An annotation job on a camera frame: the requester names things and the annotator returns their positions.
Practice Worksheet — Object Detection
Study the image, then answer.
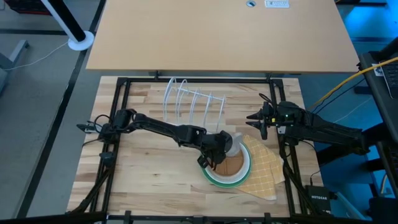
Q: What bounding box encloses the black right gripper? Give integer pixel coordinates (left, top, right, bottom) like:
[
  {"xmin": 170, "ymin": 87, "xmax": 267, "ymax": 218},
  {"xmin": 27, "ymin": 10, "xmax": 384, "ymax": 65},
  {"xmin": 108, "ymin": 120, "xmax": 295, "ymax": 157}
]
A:
[{"xmin": 245, "ymin": 101, "xmax": 282, "ymax": 141}]

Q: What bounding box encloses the grey ceramic mug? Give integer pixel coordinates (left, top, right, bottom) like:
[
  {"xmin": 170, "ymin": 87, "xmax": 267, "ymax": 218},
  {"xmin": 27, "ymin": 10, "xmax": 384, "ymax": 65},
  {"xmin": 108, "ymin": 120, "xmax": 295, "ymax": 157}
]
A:
[{"xmin": 225, "ymin": 133, "xmax": 244, "ymax": 157}]

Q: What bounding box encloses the brown wooden plate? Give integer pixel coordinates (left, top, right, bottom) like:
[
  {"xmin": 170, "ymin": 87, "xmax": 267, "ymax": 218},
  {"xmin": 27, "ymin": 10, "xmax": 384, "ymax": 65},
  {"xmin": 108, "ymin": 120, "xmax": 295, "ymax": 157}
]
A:
[{"xmin": 214, "ymin": 152, "xmax": 245, "ymax": 177}]

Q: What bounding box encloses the white plate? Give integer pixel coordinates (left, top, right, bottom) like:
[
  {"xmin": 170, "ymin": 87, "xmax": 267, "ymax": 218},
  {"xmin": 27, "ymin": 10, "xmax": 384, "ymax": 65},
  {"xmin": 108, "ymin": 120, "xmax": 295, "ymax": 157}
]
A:
[{"xmin": 205, "ymin": 142, "xmax": 251, "ymax": 184}]

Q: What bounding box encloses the green plate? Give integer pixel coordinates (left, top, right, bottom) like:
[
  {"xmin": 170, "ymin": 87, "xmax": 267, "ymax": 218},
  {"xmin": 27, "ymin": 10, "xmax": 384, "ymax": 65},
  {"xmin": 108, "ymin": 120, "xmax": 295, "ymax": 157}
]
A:
[{"xmin": 201, "ymin": 141, "xmax": 252, "ymax": 189}]

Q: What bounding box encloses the yellow checked cloth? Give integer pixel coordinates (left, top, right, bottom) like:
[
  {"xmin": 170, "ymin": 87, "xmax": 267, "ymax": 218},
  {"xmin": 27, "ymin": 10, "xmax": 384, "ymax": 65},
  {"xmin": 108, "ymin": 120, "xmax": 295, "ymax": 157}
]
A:
[{"xmin": 234, "ymin": 134, "xmax": 285, "ymax": 202}]

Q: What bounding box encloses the beige wooden desk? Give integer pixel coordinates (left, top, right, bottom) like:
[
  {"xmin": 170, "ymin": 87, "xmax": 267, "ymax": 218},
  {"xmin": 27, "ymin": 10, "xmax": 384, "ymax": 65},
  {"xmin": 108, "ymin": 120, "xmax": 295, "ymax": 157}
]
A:
[{"xmin": 86, "ymin": 0, "xmax": 361, "ymax": 74}]

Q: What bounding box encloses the black equipment cart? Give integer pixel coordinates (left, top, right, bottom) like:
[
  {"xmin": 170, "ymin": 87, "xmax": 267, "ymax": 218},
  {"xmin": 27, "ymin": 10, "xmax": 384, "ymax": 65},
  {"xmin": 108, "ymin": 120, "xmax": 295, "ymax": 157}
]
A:
[{"xmin": 359, "ymin": 37, "xmax": 398, "ymax": 144}]

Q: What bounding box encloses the black laptop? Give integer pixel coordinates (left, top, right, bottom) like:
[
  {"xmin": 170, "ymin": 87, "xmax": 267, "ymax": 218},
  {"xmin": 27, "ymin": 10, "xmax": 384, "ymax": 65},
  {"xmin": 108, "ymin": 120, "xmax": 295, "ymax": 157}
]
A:
[{"xmin": 379, "ymin": 62, "xmax": 398, "ymax": 100}]

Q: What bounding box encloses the white pole with round base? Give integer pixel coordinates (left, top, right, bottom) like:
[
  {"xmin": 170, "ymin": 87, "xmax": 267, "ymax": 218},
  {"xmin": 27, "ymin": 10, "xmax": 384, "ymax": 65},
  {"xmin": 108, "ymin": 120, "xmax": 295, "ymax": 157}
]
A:
[{"xmin": 40, "ymin": 0, "xmax": 95, "ymax": 52}]

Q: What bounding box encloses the grey furniture leg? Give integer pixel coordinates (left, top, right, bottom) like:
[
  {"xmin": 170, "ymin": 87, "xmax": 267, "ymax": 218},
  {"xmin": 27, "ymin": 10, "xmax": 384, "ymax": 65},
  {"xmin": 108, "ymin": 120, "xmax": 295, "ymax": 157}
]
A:
[{"xmin": 0, "ymin": 39, "xmax": 30, "ymax": 94}]

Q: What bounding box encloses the black crate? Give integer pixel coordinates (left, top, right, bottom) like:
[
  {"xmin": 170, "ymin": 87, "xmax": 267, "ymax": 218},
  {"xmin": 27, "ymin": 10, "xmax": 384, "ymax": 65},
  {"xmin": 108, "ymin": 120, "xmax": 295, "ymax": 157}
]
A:
[{"xmin": 3, "ymin": 0, "xmax": 52, "ymax": 16}]

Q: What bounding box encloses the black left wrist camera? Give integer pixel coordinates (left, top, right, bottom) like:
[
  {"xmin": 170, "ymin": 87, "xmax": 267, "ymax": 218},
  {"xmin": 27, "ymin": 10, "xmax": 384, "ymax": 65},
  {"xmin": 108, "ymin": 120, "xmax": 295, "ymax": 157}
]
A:
[{"xmin": 197, "ymin": 154, "xmax": 218, "ymax": 170}]

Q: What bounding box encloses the white wire dish rack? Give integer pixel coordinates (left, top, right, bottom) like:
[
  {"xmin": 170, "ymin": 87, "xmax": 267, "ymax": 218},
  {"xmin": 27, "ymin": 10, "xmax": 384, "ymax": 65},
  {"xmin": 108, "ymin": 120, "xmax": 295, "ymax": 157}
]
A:
[{"xmin": 163, "ymin": 77, "xmax": 227, "ymax": 133}]

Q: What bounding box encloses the black aluminium frame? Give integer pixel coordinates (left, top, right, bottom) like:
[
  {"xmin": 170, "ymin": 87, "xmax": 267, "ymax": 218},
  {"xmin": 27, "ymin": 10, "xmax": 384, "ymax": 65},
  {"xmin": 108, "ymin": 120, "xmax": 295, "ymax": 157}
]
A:
[{"xmin": 67, "ymin": 70, "xmax": 312, "ymax": 224}]

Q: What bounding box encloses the yellow cable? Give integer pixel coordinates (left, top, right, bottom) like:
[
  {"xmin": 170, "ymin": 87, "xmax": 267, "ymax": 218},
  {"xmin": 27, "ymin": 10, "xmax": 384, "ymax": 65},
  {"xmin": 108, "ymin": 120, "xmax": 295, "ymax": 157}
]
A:
[{"xmin": 307, "ymin": 57, "xmax": 398, "ymax": 110}]

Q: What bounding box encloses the black Netgear network switch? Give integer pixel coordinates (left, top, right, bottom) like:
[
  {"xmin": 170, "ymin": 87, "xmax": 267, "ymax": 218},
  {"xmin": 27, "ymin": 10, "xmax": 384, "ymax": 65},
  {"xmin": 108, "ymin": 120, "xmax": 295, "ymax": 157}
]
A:
[{"xmin": 304, "ymin": 185, "xmax": 332, "ymax": 214}]

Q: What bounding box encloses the white floor cable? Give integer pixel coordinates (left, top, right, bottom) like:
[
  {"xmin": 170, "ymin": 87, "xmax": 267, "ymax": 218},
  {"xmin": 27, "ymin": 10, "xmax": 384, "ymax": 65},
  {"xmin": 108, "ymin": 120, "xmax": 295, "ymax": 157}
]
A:
[{"xmin": 2, "ymin": 40, "xmax": 70, "ymax": 72}]

